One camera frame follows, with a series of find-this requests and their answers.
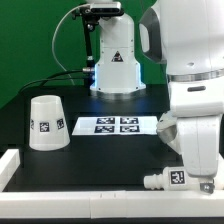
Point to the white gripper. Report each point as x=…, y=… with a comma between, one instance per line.
x=197, y=140

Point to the white lamp bulb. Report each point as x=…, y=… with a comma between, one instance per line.
x=172, y=179

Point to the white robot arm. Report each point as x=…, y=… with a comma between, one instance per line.
x=188, y=37

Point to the white lamp shade cone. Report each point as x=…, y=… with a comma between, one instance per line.
x=48, y=128

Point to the white front fence bar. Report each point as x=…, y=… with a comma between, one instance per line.
x=111, y=204

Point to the white fence bar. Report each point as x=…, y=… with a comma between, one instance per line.
x=9, y=163
x=111, y=204

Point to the white marker sheet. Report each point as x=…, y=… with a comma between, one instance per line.
x=115, y=125

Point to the white left fence bar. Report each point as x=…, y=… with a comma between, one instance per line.
x=9, y=163

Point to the black camera on stand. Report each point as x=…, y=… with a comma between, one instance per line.
x=91, y=15

